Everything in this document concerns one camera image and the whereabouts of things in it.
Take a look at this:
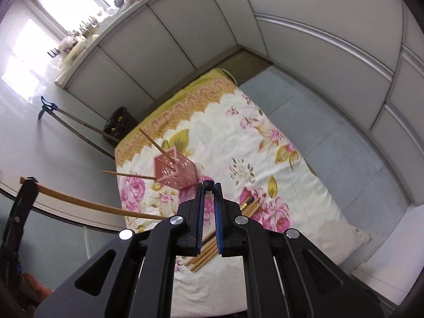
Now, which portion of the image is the white panelled wardrobe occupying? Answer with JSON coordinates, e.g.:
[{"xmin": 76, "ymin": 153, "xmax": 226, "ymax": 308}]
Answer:
[{"xmin": 232, "ymin": 0, "xmax": 424, "ymax": 206}]

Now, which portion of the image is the pink perforated utensil holder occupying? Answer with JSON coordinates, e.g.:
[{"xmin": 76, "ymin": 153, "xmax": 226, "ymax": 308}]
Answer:
[{"xmin": 154, "ymin": 149, "xmax": 200, "ymax": 192}]

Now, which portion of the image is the black trash bin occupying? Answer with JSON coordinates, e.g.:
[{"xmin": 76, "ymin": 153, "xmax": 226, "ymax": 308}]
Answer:
[{"xmin": 103, "ymin": 106, "xmax": 134, "ymax": 147}]

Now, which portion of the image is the bunch of wooden chopsticks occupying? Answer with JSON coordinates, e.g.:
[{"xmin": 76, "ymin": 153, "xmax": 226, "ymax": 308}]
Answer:
[{"xmin": 184, "ymin": 196, "xmax": 266, "ymax": 273}]

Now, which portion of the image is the dark long handled stick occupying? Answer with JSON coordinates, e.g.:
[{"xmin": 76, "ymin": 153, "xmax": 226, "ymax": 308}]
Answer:
[{"xmin": 37, "ymin": 105, "xmax": 115, "ymax": 160}]

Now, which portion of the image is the floral printed blanket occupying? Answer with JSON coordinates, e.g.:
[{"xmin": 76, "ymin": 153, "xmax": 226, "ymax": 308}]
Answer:
[{"xmin": 114, "ymin": 68, "xmax": 372, "ymax": 318}]

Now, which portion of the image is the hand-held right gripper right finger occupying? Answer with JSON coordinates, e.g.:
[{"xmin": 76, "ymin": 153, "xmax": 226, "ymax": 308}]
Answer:
[{"xmin": 213, "ymin": 182, "xmax": 385, "ymax": 318}]

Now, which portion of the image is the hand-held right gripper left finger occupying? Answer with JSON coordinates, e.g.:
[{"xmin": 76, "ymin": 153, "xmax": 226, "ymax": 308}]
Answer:
[{"xmin": 33, "ymin": 180, "xmax": 205, "ymax": 318}]

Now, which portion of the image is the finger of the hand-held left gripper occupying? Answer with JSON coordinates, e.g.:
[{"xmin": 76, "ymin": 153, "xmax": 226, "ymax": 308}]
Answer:
[{"xmin": 0, "ymin": 176, "xmax": 39, "ymax": 252}]

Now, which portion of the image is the white low cabinet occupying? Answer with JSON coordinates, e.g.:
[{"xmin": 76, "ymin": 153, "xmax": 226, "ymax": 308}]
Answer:
[{"xmin": 55, "ymin": 0, "xmax": 240, "ymax": 107}]

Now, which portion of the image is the light wooden chopstick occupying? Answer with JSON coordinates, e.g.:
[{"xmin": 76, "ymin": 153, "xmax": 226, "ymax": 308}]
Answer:
[
  {"xmin": 138, "ymin": 127, "xmax": 174, "ymax": 164},
  {"xmin": 102, "ymin": 170, "xmax": 158, "ymax": 181},
  {"xmin": 19, "ymin": 177, "xmax": 168, "ymax": 221}
]

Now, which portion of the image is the row of potted plants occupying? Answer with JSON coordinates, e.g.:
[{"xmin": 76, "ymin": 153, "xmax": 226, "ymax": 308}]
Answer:
[{"xmin": 60, "ymin": 0, "xmax": 160, "ymax": 55}]

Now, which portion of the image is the brown floor mat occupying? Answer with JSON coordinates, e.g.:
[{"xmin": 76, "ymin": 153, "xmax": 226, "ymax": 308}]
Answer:
[{"xmin": 212, "ymin": 48, "xmax": 273, "ymax": 86}]

